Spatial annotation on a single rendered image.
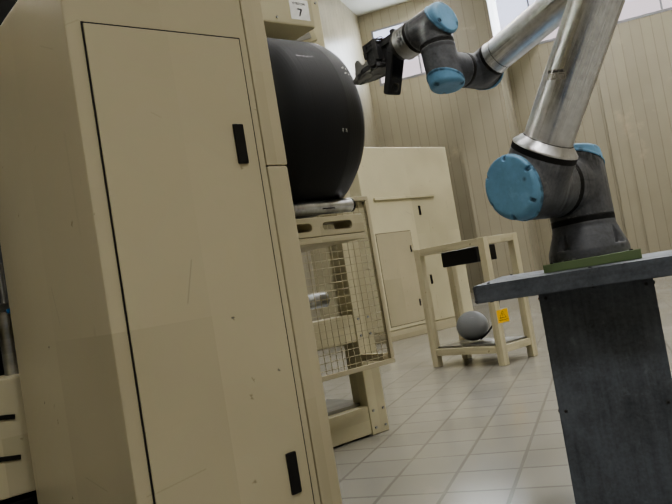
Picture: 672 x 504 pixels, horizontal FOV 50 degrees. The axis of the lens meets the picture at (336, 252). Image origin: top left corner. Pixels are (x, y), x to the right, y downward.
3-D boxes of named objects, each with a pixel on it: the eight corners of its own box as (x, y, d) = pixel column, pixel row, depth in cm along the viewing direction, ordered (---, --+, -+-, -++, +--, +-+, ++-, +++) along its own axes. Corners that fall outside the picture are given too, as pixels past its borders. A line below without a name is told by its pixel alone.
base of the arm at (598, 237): (622, 253, 183) (615, 214, 184) (639, 248, 165) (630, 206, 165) (546, 266, 187) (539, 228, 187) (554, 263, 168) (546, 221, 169)
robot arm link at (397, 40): (429, 54, 194) (404, 51, 188) (417, 62, 198) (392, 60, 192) (421, 23, 195) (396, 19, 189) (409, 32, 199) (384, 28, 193)
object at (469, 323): (505, 365, 438) (482, 236, 442) (433, 367, 484) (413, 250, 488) (538, 355, 461) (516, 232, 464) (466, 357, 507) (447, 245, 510)
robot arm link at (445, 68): (479, 82, 185) (467, 38, 186) (448, 79, 177) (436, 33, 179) (453, 98, 192) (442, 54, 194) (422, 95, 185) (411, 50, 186)
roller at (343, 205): (257, 217, 213) (265, 220, 209) (257, 202, 211) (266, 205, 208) (346, 210, 235) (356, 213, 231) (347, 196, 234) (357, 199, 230)
